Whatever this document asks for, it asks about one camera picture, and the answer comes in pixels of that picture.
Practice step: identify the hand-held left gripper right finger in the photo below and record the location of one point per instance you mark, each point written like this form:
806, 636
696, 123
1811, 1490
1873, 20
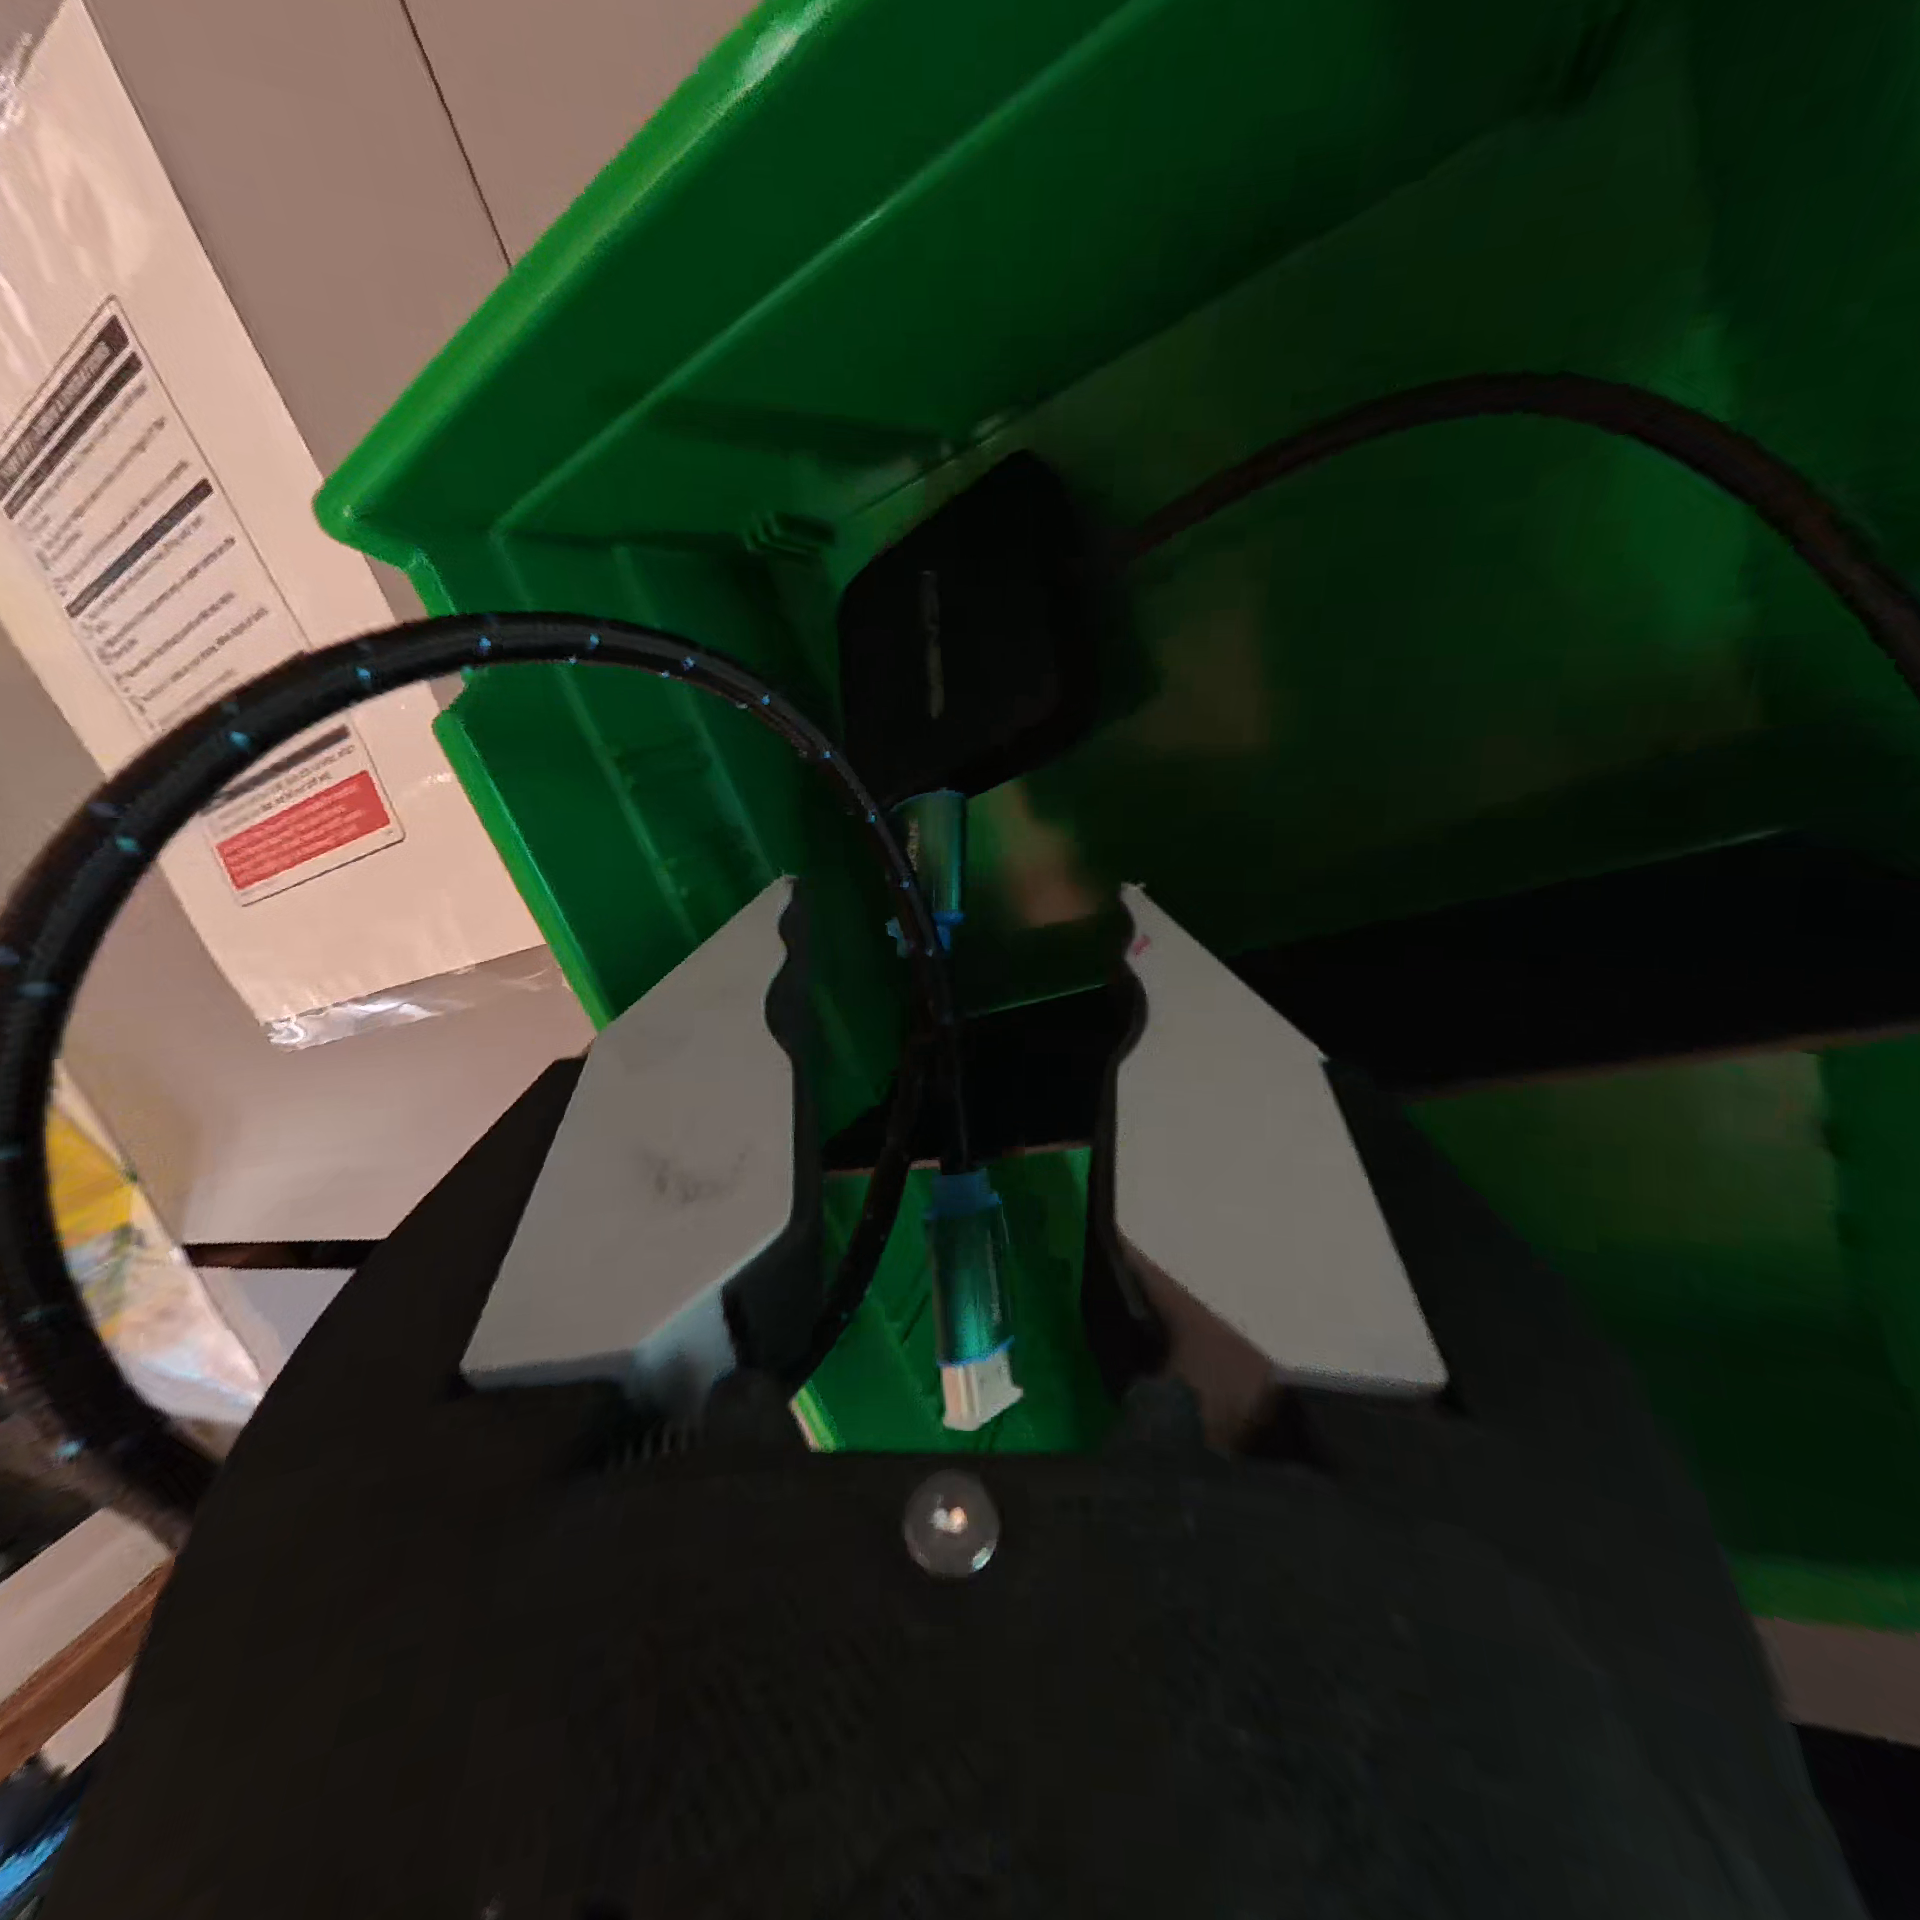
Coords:
1262, 1201

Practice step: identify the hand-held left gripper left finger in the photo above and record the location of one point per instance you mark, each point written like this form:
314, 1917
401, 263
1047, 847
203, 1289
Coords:
645, 1188

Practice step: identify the green storage bin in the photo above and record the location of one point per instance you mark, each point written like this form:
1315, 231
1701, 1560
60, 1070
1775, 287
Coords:
1048, 228

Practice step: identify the black bin divider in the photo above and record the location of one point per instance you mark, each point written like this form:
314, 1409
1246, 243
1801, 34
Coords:
1576, 973

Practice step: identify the yellow printed packet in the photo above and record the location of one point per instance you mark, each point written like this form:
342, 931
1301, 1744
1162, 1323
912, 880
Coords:
105, 1245

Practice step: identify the laminated sheet red label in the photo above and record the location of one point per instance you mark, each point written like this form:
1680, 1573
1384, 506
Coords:
152, 377

